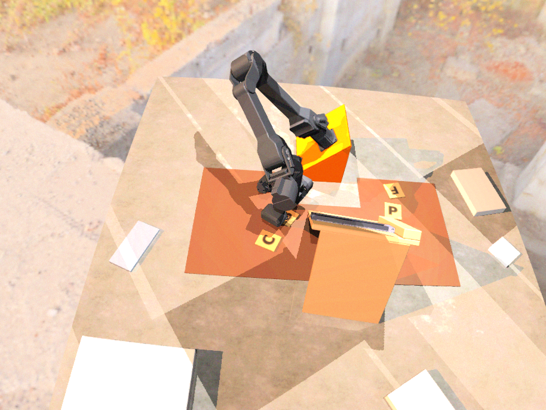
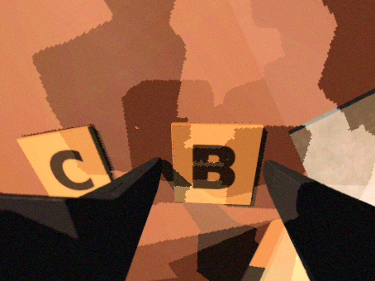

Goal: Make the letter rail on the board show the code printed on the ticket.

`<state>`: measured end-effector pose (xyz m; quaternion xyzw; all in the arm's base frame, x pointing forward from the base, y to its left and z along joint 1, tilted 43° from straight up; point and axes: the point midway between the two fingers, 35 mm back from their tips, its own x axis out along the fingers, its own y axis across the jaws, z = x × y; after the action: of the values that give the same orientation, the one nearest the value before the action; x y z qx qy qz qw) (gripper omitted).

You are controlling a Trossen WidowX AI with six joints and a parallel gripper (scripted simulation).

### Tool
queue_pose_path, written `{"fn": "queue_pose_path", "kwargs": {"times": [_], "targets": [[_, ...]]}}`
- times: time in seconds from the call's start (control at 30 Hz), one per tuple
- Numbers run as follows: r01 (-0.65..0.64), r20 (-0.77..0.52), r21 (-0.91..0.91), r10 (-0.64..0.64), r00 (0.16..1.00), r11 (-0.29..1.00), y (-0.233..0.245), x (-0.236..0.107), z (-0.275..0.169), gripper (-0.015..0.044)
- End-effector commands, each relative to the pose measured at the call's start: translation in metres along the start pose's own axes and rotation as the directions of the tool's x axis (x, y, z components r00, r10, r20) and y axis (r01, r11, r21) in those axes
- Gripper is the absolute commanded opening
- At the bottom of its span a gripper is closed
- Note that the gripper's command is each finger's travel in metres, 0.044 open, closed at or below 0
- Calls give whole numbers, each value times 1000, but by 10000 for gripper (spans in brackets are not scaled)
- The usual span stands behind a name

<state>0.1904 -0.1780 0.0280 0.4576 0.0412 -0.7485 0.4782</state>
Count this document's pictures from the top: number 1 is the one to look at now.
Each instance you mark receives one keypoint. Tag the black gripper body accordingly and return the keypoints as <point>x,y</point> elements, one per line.
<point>276,216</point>

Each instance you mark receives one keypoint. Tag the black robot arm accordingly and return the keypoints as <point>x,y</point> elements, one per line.
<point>248,73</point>

